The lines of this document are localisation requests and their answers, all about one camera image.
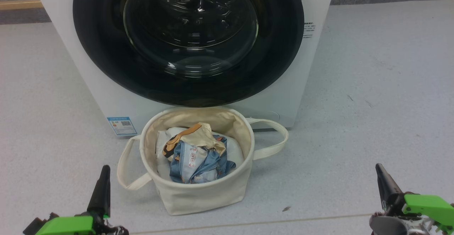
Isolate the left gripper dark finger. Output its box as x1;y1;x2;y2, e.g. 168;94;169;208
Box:
87;165;111;218

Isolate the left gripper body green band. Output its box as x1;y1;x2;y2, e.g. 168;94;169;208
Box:
35;215;129;235

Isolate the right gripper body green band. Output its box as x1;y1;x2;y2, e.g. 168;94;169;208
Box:
369;194;454;235

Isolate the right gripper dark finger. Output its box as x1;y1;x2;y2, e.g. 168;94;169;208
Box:
375;163;405;216

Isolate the blue denim patterned garment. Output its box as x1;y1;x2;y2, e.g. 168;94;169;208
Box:
170;135;236;184

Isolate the cream garment with orange print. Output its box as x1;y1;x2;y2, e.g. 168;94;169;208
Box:
162;122;226;161

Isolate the round black glass washer door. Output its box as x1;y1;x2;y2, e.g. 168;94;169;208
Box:
73;0;305;107

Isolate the white front-load washing machine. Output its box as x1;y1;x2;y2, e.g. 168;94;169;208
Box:
29;0;337;136

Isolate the blue energy label sticker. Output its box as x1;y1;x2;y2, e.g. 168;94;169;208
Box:
107;116;137;136

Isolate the cream fabric laundry basket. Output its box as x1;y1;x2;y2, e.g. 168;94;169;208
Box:
117;106;289;216

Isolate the round filter cover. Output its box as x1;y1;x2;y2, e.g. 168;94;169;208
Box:
245;110;281;123

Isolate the white pillow in basket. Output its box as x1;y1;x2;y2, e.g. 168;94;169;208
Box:
156;127;244;180

